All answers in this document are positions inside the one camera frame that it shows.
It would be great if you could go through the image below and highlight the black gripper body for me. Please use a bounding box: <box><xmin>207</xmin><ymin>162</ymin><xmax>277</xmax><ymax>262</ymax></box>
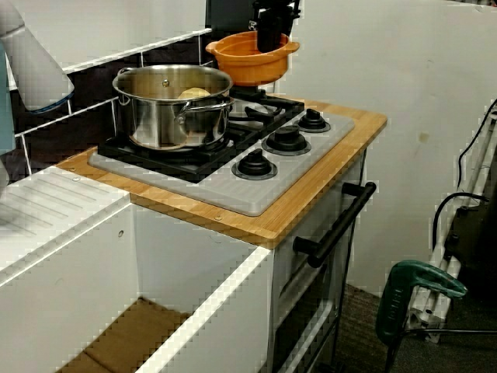
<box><xmin>251</xmin><ymin>0</ymin><xmax>304</xmax><ymax>19</ymax></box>

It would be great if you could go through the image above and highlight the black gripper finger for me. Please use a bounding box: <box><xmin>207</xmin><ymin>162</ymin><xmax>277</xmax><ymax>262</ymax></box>
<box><xmin>249</xmin><ymin>15</ymin><xmax>287</xmax><ymax>54</ymax></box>
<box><xmin>286</xmin><ymin>9</ymin><xmax>301</xmax><ymax>36</ymax></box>

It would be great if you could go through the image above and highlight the orange plastic pot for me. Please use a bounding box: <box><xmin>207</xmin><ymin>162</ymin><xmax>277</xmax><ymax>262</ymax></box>
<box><xmin>204</xmin><ymin>31</ymin><xmax>301</xmax><ymax>87</ymax></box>

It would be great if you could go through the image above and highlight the yellow toy corn cob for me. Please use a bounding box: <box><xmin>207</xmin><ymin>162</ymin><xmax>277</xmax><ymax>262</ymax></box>
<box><xmin>177</xmin><ymin>87</ymin><xmax>210</xmax><ymax>100</ymax></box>

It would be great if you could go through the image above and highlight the stainless steel pot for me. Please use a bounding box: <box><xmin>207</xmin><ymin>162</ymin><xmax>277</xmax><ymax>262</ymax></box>
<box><xmin>112</xmin><ymin>64</ymin><xmax>236</xmax><ymax>151</ymax></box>

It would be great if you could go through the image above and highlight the dark side panel board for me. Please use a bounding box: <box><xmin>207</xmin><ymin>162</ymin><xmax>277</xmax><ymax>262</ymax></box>
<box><xmin>204</xmin><ymin>0</ymin><xmax>260</xmax><ymax>44</ymax></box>

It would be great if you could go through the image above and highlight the black burner grate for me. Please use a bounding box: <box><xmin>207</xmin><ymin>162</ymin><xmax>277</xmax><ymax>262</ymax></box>
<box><xmin>96</xmin><ymin>127</ymin><xmax>260</xmax><ymax>184</ymax></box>
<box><xmin>228</xmin><ymin>88</ymin><xmax>307</xmax><ymax>133</ymax></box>

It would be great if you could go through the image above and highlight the black stove knob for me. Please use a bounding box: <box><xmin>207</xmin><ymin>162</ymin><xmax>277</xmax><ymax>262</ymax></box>
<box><xmin>294</xmin><ymin>107</ymin><xmax>332</xmax><ymax>134</ymax></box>
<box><xmin>231</xmin><ymin>149</ymin><xmax>279</xmax><ymax>182</ymax></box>
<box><xmin>261</xmin><ymin>124</ymin><xmax>312</xmax><ymax>156</ymax></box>

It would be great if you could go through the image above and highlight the grey stove top plate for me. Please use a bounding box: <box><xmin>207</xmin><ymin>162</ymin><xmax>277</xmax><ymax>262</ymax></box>
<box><xmin>88</xmin><ymin>101</ymin><xmax>356</xmax><ymax>218</ymax></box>

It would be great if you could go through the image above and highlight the wooden stove countertop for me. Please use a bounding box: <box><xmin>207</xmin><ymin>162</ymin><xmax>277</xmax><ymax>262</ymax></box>
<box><xmin>56</xmin><ymin>99</ymin><xmax>388</xmax><ymax>250</ymax></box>

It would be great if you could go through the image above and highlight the white toy oven cabinet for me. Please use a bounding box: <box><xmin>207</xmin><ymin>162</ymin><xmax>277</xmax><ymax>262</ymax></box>
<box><xmin>267</xmin><ymin>145</ymin><xmax>374</xmax><ymax>373</ymax></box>

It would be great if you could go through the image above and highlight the teal plastic bin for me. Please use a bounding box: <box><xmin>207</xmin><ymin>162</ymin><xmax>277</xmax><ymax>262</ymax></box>
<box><xmin>0</xmin><ymin>40</ymin><xmax>17</xmax><ymax>156</ymax></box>

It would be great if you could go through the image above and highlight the black device box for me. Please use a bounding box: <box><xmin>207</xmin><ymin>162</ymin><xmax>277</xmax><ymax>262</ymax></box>
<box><xmin>446</xmin><ymin>204</ymin><xmax>497</xmax><ymax>288</ymax></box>

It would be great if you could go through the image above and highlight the green clamp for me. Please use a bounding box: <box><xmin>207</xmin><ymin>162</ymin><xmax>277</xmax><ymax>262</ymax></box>
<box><xmin>375</xmin><ymin>260</ymin><xmax>469</xmax><ymax>353</ymax></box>

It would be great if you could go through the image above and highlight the black oven door handle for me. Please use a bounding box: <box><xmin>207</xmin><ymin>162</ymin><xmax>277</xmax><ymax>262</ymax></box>
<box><xmin>293</xmin><ymin>181</ymin><xmax>377</xmax><ymax>268</ymax></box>

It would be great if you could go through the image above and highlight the aluminium frame rail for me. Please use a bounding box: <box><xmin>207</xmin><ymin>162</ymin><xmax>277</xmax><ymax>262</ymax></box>
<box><xmin>403</xmin><ymin>110</ymin><xmax>497</xmax><ymax>345</ymax></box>

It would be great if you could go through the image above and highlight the thick black cable loop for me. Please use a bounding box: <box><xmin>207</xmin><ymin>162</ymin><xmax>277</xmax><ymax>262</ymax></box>
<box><xmin>433</xmin><ymin>192</ymin><xmax>491</xmax><ymax>249</ymax></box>

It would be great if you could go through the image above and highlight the thin black floor cable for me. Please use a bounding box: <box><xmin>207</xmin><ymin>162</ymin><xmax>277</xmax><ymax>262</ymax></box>
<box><xmin>388</xmin><ymin>328</ymin><xmax>497</xmax><ymax>373</ymax></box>

